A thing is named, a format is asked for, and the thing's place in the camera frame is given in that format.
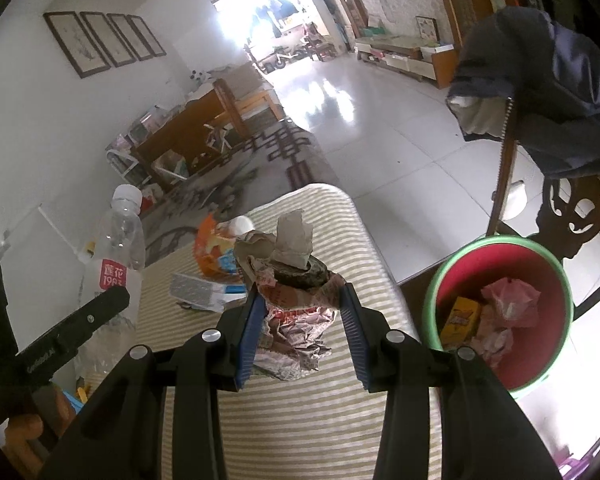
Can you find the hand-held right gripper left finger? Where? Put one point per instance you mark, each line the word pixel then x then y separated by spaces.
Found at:
pixel 247 332

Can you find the yellow plastic clip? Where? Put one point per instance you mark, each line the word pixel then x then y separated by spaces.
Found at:
pixel 84 386

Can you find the person's left hand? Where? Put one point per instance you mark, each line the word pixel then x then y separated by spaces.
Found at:
pixel 25 435

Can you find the dark framed wall picture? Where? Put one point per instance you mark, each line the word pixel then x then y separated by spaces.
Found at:
pixel 147 35
pixel 130 36
pixel 107 37
pixel 77 42

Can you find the pink bin green rim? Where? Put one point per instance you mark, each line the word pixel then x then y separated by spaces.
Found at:
pixel 545 340

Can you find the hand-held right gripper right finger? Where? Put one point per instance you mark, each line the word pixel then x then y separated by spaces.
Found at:
pixel 354 340

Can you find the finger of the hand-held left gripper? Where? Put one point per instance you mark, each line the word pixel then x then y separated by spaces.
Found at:
pixel 97 312

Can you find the dark blue jacket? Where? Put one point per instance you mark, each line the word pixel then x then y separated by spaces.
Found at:
pixel 570 85

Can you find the clear plastic bottle red label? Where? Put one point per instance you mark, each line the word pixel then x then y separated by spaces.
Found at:
pixel 122 245

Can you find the light blue foil wrapper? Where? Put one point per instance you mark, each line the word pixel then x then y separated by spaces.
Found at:
pixel 200 292

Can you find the small standing picture frame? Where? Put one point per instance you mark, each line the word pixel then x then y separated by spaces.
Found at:
pixel 426 27

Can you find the dark carved wooden chair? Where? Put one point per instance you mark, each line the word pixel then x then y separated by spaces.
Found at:
pixel 575 215

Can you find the light blue plastic item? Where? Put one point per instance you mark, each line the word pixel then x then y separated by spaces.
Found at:
pixel 74 402

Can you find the white television cabinet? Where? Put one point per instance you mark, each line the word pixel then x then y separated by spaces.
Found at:
pixel 405 52

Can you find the purple plastic stool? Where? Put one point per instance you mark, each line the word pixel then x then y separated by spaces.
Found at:
pixel 582 467

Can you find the crumpled brown paper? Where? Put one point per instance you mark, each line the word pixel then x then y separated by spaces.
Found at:
pixel 292 240

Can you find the white toy bicycle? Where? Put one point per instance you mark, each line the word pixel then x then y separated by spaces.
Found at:
pixel 287 57

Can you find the printed paper wrapper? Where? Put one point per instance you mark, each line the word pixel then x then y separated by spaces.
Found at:
pixel 292 335

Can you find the wooden desk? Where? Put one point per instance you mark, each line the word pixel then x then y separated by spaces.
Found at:
pixel 180 130

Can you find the dark crumpled packet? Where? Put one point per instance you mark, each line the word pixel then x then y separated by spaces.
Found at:
pixel 314 275

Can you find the small white round object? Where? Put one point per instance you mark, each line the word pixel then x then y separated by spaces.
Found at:
pixel 242 225

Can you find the wooden bench beige cushion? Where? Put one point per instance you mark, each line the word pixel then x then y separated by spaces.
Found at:
pixel 247 85

